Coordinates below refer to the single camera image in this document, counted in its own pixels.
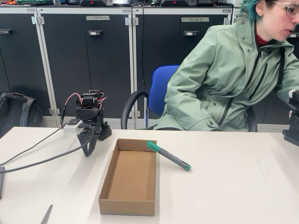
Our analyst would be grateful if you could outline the dark grey flat device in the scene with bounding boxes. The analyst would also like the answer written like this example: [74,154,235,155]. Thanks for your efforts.
[0,166,5,200]

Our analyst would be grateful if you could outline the person left forearm green sleeve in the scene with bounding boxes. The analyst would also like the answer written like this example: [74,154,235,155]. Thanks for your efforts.
[273,63,299,100]

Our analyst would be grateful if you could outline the dark red turtleneck collar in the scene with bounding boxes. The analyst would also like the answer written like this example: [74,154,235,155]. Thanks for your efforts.
[256,32,270,47]

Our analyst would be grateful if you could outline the open cardboard box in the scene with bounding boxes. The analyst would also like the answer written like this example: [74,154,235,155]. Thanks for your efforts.
[98,138,157,217]

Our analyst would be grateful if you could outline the person right forearm green sleeve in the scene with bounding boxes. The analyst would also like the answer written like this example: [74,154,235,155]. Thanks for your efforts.
[163,88,222,131]

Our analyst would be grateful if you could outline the grey tape label Team 4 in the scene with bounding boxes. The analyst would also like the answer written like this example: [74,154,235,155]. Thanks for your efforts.
[85,15,110,21]

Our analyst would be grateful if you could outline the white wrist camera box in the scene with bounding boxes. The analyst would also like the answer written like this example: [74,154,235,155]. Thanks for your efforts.
[63,119,83,134]

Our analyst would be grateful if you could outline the clear frame glasses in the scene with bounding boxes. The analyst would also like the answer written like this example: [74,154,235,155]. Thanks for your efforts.
[266,0,299,19]

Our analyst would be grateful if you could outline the green permanent marker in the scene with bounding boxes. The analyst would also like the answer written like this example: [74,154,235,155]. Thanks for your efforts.
[146,140,192,172]

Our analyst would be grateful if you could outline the thick grey camera cable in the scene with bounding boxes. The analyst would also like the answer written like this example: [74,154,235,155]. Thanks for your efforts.
[0,125,96,173]

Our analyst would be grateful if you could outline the grey slanted bar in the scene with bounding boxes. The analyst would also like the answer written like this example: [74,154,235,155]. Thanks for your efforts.
[40,204,54,224]

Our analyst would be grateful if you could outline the person head with teal hair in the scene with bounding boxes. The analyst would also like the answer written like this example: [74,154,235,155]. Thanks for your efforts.
[240,0,299,42]

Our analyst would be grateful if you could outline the black backpack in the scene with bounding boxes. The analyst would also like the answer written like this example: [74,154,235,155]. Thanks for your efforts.
[0,92,43,138]

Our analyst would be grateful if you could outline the person torso in green jacket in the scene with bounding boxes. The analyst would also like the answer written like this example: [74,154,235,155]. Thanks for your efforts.
[144,17,299,131]

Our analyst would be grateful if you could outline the grey cable with connector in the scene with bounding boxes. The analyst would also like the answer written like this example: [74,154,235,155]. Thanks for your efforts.
[0,106,68,165]

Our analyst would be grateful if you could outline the grey tape label Team 3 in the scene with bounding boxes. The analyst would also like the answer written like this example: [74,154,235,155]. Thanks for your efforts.
[181,17,210,23]

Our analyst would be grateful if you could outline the red white servo wire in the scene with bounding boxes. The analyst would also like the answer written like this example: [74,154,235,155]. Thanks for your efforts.
[59,92,82,129]

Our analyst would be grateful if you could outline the black case with red triangle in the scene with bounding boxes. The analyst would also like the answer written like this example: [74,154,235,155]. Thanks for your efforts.
[160,0,197,7]
[79,0,114,7]

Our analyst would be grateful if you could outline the blue chair with black armrests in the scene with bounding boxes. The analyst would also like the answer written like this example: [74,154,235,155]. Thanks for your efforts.
[121,65,257,133]

